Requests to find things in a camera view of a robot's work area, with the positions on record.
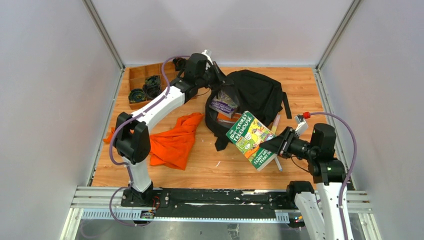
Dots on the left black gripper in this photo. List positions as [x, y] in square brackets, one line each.
[216, 77]

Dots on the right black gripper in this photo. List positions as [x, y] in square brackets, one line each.
[273, 144]

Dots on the purple Treehouse book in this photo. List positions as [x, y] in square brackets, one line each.
[223, 103]

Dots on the green Treehouse book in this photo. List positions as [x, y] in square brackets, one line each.
[247, 134]

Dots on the orange Good Morning book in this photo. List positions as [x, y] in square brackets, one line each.
[224, 118]

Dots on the black backpack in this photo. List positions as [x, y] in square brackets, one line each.
[251, 91]

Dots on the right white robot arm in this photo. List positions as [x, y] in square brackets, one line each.
[329, 218]

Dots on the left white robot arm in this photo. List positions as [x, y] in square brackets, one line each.
[130, 144]

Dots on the white marker pen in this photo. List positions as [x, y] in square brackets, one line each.
[279, 166]

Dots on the dark coiled roll back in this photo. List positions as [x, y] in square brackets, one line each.
[179, 63]

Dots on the wooden compartment tray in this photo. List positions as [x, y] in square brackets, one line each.
[167, 74]

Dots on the orange cloth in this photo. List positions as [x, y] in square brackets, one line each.
[172, 148]

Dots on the dark coiled roll front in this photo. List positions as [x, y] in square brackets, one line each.
[136, 95]

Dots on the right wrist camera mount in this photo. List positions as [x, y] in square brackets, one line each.
[302, 125]

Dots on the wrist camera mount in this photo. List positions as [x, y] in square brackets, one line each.
[302, 125]
[207, 53]

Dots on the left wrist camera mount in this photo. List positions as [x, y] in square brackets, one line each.
[207, 53]

